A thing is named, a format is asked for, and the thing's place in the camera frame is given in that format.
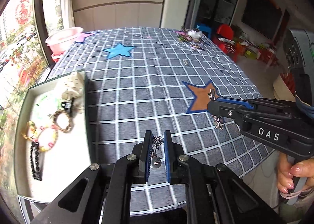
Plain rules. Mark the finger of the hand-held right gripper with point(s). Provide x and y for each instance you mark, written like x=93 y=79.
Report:
x=220 y=109
x=233 y=101

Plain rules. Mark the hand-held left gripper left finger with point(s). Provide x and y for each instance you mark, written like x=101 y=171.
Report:
x=148 y=156

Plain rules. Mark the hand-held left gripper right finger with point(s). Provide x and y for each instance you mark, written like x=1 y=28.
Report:
x=167 y=159

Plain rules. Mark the white jewellery tray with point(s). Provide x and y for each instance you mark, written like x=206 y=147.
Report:
x=63 y=165

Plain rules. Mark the black claw hair clip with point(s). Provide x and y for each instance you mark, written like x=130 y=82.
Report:
x=67 y=106

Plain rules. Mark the person's right hand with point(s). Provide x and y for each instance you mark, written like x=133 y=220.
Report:
x=298 y=170

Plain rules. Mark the blue cloth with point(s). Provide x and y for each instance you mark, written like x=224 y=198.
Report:
x=305 y=108

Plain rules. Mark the pile of colourful boxes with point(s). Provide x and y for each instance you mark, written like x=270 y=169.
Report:
x=257 y=52

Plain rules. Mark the small silver ornament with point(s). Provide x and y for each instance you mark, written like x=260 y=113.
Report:
x=184 y=62

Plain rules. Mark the grey checked tablecloth with stars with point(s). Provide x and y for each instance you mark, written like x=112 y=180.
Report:
x=147 y=91

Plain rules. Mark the red plastic chair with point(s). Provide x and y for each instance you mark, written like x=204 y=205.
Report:
x=225 y=31

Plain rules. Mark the pile of assorted hair accessories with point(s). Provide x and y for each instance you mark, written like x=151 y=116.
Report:
x=189 y=41

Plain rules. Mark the white plastic bag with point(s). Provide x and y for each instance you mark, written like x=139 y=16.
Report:
x=194 y=33

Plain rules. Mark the blue plastic stool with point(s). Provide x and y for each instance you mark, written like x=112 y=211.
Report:
x=204 y=27

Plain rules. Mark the black television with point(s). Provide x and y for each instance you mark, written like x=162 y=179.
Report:
x=263 y=15

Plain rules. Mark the white dotted fabric scrunchie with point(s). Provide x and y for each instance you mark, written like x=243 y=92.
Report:
x=71 y=84

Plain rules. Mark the red plastic basin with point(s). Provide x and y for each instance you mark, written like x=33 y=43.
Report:
x=57 y=57

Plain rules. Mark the white cabinet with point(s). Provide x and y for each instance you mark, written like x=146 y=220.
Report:
x=117 y=15

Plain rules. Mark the pink plastic basin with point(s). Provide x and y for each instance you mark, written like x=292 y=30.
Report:
x=63 y=39

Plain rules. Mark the red window decal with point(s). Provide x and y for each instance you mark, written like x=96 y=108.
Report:
x=23 y=11

